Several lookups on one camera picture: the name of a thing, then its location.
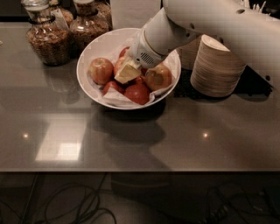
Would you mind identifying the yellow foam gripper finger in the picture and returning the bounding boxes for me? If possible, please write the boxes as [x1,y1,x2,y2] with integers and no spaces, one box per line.
[115,56,141,84]

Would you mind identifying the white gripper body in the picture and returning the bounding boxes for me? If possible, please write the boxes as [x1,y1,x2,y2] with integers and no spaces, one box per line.
[129,28,169,68]

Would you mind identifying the red-yellow apple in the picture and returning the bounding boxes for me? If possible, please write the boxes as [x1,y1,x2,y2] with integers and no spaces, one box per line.
[114,56,126,75]

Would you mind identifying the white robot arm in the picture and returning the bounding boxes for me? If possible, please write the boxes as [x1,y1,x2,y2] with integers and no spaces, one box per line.
[125,0,280,88]

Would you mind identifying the back right red apple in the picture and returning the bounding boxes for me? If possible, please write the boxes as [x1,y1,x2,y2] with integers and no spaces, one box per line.
[129,68,147,84]

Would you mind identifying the back dark red apple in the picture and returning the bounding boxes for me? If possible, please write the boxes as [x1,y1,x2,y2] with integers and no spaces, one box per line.
[119,46,130,58]

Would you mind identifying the front red apple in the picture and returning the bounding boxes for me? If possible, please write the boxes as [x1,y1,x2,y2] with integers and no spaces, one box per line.
[124,84,150,105]

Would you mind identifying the small front-left red apple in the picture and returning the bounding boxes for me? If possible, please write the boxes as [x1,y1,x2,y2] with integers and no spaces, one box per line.
[102,80,124,95]

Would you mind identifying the right yellow-green apple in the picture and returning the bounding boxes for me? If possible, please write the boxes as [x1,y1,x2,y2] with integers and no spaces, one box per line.
[145,64,172,91]

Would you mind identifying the left yellow-red apple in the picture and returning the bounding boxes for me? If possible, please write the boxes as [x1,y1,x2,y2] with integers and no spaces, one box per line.
[89,58,114,85]

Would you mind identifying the white ceramic bowl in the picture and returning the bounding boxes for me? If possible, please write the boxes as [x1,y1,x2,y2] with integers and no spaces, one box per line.
[76,27,182,111]

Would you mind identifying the white paper liner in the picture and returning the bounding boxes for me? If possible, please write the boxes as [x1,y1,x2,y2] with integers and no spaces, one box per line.
[87,29,179,109]

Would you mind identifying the rear stack of paper bowls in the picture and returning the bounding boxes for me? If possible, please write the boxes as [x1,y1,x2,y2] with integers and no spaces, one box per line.
[177,36,201,70]

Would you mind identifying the stack of paper bowls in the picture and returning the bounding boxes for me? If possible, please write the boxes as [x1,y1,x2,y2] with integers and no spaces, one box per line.
[190,35,246,98]
[177,36,201,70]

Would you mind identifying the rear right glass jar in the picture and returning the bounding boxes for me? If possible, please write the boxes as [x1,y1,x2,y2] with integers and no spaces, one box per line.
[95,0,112,30]

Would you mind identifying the middle glass cereal jar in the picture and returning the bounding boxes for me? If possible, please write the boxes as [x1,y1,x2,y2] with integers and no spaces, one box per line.
[70,0,109,53]

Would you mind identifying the glass cereal jar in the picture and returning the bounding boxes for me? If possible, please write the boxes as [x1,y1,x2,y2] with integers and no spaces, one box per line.
[21,0,70,66]
[70,0,109,53]

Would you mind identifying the front stack of paper bowls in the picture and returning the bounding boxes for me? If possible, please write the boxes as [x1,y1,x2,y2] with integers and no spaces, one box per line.
[190,35,246,98]

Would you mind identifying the rear left glass jar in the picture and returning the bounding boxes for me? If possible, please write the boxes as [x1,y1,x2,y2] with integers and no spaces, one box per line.
[49,0,74,28]

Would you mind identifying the left glass cereal jar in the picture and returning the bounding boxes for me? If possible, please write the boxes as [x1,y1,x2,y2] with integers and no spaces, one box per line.
[21,0,70,66]

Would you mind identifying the white plastic cutlery bunch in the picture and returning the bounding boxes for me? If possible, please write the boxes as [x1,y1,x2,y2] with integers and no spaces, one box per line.
[239,0,266,13]

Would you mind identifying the black floor cables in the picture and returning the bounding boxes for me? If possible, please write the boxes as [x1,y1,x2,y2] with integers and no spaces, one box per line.
[0,172,118,224]

